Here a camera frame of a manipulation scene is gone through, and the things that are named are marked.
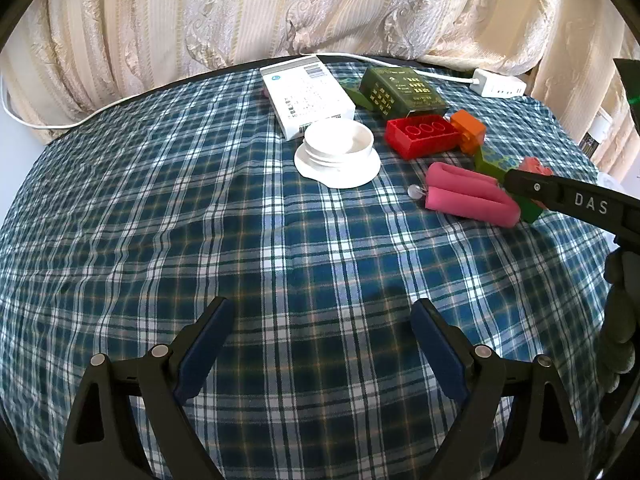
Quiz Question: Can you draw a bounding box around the person's right hand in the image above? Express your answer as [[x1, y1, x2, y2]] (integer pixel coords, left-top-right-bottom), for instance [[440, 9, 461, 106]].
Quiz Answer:
[[600, 250, 640, 395]]

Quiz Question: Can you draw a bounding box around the white medicine box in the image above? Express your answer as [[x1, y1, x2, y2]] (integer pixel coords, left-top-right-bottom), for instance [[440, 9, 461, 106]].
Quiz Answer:
[[261, 57, 357, 142]]

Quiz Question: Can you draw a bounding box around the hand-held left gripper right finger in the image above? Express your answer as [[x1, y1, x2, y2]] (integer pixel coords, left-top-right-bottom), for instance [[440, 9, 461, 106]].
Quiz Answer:
[[410, 298, 586, 480]]

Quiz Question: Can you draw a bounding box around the translucent plastic bowl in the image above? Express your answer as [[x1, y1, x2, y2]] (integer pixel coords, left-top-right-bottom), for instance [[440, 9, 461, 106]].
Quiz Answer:
[[293, 120, 382, 190]]

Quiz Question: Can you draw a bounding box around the large pink foam clip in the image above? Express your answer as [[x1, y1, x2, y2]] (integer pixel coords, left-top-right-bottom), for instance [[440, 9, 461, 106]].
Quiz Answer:
[[425, 162, 522, 228]]

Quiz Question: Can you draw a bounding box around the red building block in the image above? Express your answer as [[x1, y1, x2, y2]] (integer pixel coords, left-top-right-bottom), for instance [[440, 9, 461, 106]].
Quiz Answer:
[[385, 114, 461, 161]]

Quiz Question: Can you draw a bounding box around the dark green printed box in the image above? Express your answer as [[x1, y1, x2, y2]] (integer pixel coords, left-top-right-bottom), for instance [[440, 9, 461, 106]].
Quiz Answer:
[[360, 65, 449, 122]]

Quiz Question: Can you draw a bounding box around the blue plaid tablecloth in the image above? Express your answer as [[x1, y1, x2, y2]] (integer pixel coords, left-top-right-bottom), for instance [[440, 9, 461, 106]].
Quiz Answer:
[[0, 62, 631, 480]]

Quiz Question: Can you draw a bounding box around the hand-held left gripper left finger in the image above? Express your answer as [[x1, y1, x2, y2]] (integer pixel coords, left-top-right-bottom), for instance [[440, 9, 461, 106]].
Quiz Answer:
[[59, 296, 236, 480]]

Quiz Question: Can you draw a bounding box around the white and dark bar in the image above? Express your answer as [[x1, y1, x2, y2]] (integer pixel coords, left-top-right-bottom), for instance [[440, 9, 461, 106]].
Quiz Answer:
[[579, 110, 615, 156]]

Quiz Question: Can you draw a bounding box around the cream patterned curtain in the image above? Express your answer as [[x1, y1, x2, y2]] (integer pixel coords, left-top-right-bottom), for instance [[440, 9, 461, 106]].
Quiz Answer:
[[0, 0, 640, 186]]

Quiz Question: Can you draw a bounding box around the orange building block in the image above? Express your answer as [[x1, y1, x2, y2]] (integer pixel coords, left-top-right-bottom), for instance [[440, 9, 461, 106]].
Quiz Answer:
[[450, 110, 487, 156]]

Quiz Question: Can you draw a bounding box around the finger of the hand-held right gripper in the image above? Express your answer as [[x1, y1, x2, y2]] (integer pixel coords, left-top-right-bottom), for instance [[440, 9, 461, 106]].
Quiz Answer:
[[504, 169, 640, 248]]

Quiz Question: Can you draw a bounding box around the white power strip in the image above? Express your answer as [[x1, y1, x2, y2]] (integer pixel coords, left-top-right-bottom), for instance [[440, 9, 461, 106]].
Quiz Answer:
[[471, 68, 528, 97]]

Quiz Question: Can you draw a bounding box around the white power cable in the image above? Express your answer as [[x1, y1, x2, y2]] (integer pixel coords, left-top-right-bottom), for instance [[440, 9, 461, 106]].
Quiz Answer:
[[0, 52, 476, 131]]

